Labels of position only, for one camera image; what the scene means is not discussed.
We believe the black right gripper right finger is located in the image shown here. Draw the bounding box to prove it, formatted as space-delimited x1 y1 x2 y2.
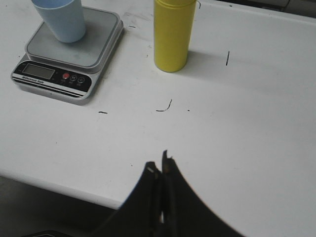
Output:
161 151 242 237

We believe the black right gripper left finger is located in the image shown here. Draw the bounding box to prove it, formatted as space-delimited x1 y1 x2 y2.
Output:
92 161 161 237

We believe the yellow squeeze bottle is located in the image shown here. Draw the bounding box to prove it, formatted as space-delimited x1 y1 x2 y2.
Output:
154 0 196 72

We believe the light blue plastic cup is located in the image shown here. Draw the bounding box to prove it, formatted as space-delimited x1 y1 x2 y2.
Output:
32 0 86 43

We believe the silver electronic kitchen scale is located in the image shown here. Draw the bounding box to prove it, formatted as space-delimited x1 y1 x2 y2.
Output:
11 7 123 105

